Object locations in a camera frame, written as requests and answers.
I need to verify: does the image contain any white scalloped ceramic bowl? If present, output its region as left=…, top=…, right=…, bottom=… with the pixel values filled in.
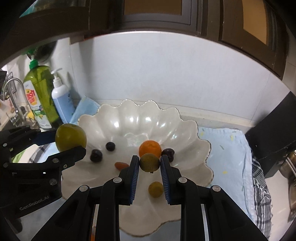
left=60, top=99, right=214, bottom=237

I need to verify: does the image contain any small yellow kumquat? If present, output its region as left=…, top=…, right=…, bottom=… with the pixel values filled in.
left=139, top=153, right=160, bottom=173

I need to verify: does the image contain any orange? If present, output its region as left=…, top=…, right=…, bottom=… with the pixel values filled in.
left=138, top=140, right=162, bottom=158

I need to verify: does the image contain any yellow sponge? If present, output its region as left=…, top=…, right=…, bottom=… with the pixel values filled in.
left=27, top=111, right=35, bottom=120

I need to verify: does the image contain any green dish soap bottle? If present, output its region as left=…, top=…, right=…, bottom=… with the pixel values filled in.
left=23, top=59, right=62, bottom=130

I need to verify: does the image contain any checkered grey kitchen cloth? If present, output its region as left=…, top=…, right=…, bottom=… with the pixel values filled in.
left=28, top=143, right=273, bottom=239

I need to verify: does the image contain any dark wooden wall cabinet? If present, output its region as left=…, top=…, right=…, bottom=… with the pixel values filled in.
left=1, top=1, right=287, bottom=78

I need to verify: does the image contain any white blue pump bottle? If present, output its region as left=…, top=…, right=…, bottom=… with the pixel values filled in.
left=51, top=68, right=75, bottom=123

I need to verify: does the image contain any small green yellow fruit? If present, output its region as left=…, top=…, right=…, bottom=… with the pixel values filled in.
left=148, top=181, right=164, bottom=198

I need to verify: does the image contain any small red orange tomato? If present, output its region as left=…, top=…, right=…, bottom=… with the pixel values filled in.
left=114, top=162, right=129, bottom=171

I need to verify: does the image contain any yellow green lemon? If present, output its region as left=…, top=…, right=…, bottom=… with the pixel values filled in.
left=55, top=123, right=87, bottom=152

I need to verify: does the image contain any chrome kitchen faucet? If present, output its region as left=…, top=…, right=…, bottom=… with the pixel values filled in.
left=1, top=77, right=26, bottom=124

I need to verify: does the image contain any dark purple plum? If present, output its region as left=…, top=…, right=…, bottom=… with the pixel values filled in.
left=162, top=148, right=175, bottom=163

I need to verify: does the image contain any light blue towel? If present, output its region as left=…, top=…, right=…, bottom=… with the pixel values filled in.
left=62, top=98, right=255, bottom=220

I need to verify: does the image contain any black knife block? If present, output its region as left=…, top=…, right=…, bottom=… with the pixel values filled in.
left=245, top=92, right=295, bottom=178

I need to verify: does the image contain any steel pot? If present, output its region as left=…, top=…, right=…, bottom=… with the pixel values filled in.
left=280, top=151, right=295, bottom=181

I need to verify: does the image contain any green plastic basin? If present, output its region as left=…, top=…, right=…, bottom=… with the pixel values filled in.
left=11, top=150, right=25, bottom=163

